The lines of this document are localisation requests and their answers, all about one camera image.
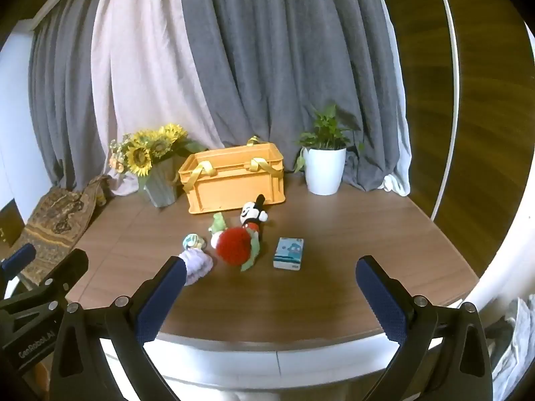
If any green leafy plant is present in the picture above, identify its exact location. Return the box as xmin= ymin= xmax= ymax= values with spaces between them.
xmin=293 ymin=104 xmax=365 ymax=174

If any white crumpled cloth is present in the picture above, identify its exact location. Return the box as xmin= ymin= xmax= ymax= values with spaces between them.
xmin=487 ymin=296 xmax=535 ymax=389

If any white plant pot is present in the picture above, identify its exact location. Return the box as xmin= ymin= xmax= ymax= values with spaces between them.
xmin=302 ymin=146 xmax=347 ymax=195

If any sunflower bouquet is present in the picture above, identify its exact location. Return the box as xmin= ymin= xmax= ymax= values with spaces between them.
xmin=109 ymin=123 xmax=207 ymax=178

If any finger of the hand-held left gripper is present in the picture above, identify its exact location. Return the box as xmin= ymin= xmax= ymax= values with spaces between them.
xmin=0 ymin=243 xmax=38 ymax=281
xmin=28 ymin=248 xmax=90 ymax=306

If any blue and white tissue pack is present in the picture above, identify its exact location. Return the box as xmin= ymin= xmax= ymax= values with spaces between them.
xmin=273 ymin=237 xmax=305 ymax=271

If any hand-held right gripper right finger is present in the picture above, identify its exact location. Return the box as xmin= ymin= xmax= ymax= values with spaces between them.
xmin=355 ymin=255 xmax=494 ymax=401

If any pale pink curtain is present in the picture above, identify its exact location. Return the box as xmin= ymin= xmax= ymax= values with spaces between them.
xmin=90 ymin=0 xmax=226 ymax=197

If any light purple soft toy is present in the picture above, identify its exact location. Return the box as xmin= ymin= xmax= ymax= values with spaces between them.
xmin=180 ymin=247 xmax=215 ymax=288

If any orange crate with yellow ribbons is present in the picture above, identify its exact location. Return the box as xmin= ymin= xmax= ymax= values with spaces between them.
xmin=178 ymin=136 xmax=289 ymax=216

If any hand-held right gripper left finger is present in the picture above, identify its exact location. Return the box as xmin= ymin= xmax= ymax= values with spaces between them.
xmin=48 ymin=255 xmax=187 ymax=401

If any grey ribbed vase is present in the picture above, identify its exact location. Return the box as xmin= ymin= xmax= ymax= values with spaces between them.
xmin=138 ymin=156 xmax=182 ymax=209

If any brown patterned cloth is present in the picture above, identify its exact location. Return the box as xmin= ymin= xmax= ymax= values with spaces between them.
xmin=19 ymin=175 xmax=110 ymax=289

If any red round plush with leaves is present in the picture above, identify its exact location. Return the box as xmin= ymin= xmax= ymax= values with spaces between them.
xmin=210 ymin=226 xmax=262 ymax=273

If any pale dried flower bunch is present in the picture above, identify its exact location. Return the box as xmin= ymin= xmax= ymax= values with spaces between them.
xmin=108 ymin=134 xmax=132 ymax=174

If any white hoop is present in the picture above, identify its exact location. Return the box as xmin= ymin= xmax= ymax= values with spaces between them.
xmin=428 ymin=0 xmax=462 ymax=222

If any mouse plush toy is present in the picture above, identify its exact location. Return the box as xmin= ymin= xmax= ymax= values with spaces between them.
xmin=239 ymin=194 xmax=269 ymax=241

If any grey curtain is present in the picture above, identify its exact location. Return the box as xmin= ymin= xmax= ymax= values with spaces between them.
xmin=178 ymin=0 xmax=408 ymax=193
xmin=27 ymin=0 xmax=109 ymax=190

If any small green plush toy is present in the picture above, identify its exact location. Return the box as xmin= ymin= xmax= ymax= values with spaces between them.
xmin=208 ymin=212 xmax=227 ymax=235

